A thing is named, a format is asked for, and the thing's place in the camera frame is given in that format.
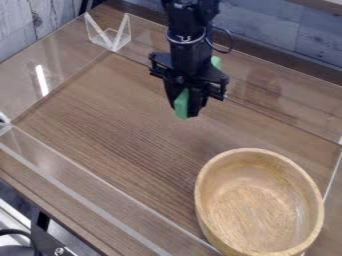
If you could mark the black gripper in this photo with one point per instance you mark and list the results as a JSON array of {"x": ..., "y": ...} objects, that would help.
[{"x": 184, "y": 68}]

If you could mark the green rectangular stick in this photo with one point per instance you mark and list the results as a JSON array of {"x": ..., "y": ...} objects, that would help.
[{"x": 180, "y": 102}]

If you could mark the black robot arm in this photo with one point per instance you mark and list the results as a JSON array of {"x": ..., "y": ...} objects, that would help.
[{"x": 188, "y": 17}]

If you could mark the wooden bowl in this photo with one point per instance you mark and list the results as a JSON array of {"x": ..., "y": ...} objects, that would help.
[{"x": 258, "y": 204}]

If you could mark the clear acrylic corner bracket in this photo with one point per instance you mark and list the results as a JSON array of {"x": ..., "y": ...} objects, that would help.
[{"x": 109, "y": 39}]

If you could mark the clear acrylic enclosure wall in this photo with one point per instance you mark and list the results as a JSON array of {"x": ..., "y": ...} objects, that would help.
[{"x": 117, "y": 225}]

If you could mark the black table frame leg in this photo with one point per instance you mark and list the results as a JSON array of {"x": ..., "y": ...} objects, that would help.
[{"x": 55, "y": 241}]

